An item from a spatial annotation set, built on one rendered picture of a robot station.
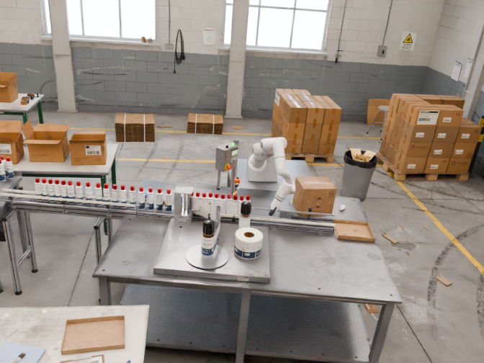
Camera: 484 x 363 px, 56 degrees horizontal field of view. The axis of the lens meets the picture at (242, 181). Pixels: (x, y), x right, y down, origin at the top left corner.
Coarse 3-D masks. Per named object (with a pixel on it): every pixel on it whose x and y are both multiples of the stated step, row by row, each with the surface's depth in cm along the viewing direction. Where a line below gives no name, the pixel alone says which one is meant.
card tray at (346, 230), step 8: (336, 224) 389; (344, 224) 390; (352, 224) 391; (360, 224) 391; (368, 224) 388; (336, 232) 377; (344, 232) 378; (352, 232) 379; (360, 232) 380; (368, 232) 381; (352, 240) 369; (360, 240) 368; (368, 240) 368
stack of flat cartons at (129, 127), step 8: (120, 120) 744; (128, 120) 747; (136, 120) 750; (144, 120) 753; (152, 120) 756; (120, 128) 735; (128, 128) 737; (136, 128) 739; (144, 128) 740; (152, 128) 744; (120, 136) 740; (128, 136) 743; (136, 136) 745; (144, 136) 746; (152, 136) 751
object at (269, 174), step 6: (270, 156) 464; (270, 162) 462; (246, 168) 467; (270, 168) 460; (246, 174) 465; (252, 174) 455; (258, 174) 456; (264, 174) 456; (270, 174) 457; (276, 174) 458; (252, 180) 453; (258, 180) 454; (264, 180) 454; (270, 180) 455; (276, 180) 456
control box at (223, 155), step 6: (228, 144) 364; (216, 150) 357; (222, 150) 354; (228, 150) 354; (216, 156) 360; (222, 156) 356; (228, 156) 357; (234, 156) 364; (216, 162) 362; (222, 162) 358; (228, 162) 360; (234, 162) 367; (216, 168) 364; (222, 168) 360
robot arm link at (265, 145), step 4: (264, 140) 382; (268, 140) 382; (272, 140) 382; (256, 144) 418; (260, 144) 386; (264, 144) 382; (268, 144) 381; (252, 148) 422; (256, 148) 417; (260, 148) 412; (264, 148) 384; (268, 148) 384; (272, 148) 385; (252, 152) 424; (256, 152) 418; (260, 152) 414; (264, 152) 410
